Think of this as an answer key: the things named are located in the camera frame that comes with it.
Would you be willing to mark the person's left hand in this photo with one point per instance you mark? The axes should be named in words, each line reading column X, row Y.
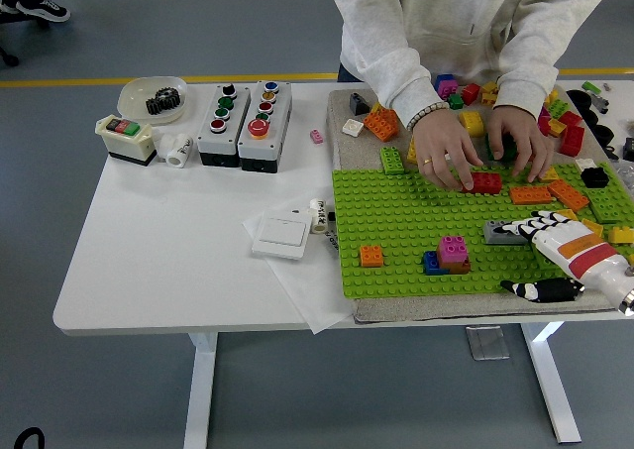
column 525, row 132

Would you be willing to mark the person's right hand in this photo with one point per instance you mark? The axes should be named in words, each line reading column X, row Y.
column 446, row 146

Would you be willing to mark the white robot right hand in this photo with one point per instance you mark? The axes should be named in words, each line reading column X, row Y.
column 574, row 251

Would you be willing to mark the large dark green brick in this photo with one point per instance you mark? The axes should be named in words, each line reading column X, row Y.
column 505, row 149

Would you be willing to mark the red long brick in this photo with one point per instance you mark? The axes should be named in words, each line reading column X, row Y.
column 488, row 184

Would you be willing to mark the grey long brick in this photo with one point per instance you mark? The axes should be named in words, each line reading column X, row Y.
column 505, row 240

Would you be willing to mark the green studded baseplate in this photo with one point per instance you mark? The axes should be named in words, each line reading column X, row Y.
column 396, row 221

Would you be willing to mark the magenta brick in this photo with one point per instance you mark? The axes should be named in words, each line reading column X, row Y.
column 452, row 249
column 543, row 112
column 448, row 88

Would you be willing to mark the brown brick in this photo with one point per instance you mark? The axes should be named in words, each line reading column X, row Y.
column 461, row 267

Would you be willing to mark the blue brick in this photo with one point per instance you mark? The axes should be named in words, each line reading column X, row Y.
column 430, row 263
column 440, row 82

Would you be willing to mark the person's right forearm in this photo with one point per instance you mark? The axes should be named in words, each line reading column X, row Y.
column 401, row 87

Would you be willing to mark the person's left forearm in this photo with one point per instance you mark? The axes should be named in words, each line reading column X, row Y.
column 525, row 82

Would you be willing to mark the yellow square brick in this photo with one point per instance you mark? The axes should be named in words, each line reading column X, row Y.
column 569, row 215
column 594, row 227

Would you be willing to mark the yellow long brick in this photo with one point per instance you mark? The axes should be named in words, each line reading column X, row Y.
column 412, row 151

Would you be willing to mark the large yellow brick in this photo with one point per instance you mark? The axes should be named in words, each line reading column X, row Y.
column 473, row 122

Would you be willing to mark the small dark green brick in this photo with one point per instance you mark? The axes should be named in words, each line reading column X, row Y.
column 455, row 101

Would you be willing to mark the yellow window brick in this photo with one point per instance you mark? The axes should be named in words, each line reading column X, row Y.
column 489, row 100

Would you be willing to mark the tall red brick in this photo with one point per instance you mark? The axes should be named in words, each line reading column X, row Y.
column 573, row 141

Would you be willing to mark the lime green square plate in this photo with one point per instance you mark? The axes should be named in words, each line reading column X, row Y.
column 611, row 205

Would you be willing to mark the orange wedge brick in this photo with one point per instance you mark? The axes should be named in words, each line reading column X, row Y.
column 382, row 123

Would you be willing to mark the white brick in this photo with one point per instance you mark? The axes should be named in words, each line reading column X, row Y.
column 584, row 164

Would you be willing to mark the grey metal part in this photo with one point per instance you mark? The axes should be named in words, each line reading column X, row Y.
column 599, row 103

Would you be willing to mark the grey-brown mat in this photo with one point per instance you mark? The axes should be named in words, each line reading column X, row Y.
column 361, row 151

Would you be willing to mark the clear plastic bag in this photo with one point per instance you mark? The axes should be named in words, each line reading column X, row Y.
column 624, row 174

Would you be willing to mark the white square tile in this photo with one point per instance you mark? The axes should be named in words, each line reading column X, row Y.
column 352, row 128

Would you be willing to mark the dark grey slope brick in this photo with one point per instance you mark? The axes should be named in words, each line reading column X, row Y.
column 358, row 104

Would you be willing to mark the small black box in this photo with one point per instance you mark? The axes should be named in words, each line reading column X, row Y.
column 629, row 148

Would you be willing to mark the person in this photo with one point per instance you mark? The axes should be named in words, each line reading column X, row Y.
column 446, row 23

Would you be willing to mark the clear floor plate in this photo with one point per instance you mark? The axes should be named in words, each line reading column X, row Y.
column 488, row 342

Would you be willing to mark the small pink brick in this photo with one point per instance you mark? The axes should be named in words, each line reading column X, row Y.
column 317, row 136

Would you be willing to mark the white table leg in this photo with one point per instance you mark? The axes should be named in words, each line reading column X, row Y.
column 200, row 394
column 550, row 379

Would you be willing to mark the orange square brick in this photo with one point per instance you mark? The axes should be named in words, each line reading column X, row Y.
column 371, row 256

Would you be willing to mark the small white labelled tube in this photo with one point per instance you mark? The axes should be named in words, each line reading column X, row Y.
column 319, row 218

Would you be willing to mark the white label strip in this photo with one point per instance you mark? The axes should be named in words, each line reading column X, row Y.
column 331, row 243

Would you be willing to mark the grey emergency-stop control box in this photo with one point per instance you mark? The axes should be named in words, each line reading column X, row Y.
column 277, row 122

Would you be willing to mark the white paper sheet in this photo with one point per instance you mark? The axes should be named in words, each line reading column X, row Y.
column 307, row 290

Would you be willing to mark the grey four-button control box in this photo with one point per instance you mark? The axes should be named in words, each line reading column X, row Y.
column 208, row 144

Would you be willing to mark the large white labelled tube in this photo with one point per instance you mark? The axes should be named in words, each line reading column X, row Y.
column 179, row 152

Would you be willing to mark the black gear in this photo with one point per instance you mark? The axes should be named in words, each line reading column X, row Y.
column 169, row 98
column 155, row 106

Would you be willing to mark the white pipe fitting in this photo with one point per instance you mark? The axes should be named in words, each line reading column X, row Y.
column 162, row 146

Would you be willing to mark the white plastic bowl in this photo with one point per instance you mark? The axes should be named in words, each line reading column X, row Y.
column 134, row 97

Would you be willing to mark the black white sneaker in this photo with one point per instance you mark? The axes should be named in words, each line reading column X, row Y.
column 44, row 10

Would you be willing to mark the white wall switch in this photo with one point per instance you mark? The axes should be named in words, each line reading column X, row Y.
column 280, row 233

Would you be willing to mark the beige red-green switch box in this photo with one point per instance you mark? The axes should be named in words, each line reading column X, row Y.
column 126, row 144

